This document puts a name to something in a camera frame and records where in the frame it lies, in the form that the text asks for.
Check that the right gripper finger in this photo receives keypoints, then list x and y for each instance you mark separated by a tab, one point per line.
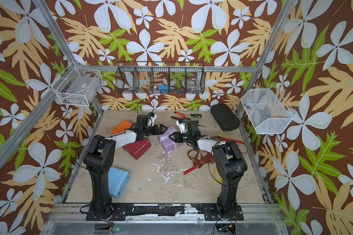
173	139
174	135

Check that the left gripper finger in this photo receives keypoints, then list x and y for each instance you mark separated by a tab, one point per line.
161	127
159	132

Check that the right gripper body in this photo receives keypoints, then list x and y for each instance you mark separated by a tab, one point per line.
190	138

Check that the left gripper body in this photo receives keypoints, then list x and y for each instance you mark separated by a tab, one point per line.
149	130

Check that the white ribbon bow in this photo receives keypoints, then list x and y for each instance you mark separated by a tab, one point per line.
165	136

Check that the lilac gift box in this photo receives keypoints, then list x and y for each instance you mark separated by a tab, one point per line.
168	145

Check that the orange gift box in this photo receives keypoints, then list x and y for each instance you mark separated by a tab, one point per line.
121	128

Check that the magenta gift box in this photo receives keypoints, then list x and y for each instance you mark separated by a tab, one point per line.
138	149

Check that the brown ribbon bow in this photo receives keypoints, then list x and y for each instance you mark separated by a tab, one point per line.
203	154

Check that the red ribbon bow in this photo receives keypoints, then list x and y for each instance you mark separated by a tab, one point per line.
241	145

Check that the yellow ribbon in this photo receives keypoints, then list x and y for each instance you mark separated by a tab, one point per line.
223	136

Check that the blue gift box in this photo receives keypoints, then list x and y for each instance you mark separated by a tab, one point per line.
117	181

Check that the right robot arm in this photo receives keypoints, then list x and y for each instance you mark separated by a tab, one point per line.
227	157

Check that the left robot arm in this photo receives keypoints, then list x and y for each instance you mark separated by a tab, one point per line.
99	159

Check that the black oval case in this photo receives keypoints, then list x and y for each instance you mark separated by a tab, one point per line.
225	117

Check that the blue item in basket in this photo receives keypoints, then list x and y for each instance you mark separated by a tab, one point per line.
163	89

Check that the white mesh basket right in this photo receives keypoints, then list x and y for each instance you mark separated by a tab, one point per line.
268	111

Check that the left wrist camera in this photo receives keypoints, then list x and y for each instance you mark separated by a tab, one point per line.
151	118

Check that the orange handled pliers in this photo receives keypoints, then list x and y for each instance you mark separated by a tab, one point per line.
185	116

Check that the black wire basket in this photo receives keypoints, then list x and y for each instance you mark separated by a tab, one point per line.
146	77

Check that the white wire basket left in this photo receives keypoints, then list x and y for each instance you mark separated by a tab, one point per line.
79	86

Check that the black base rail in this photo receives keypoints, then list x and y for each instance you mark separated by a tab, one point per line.
122	211

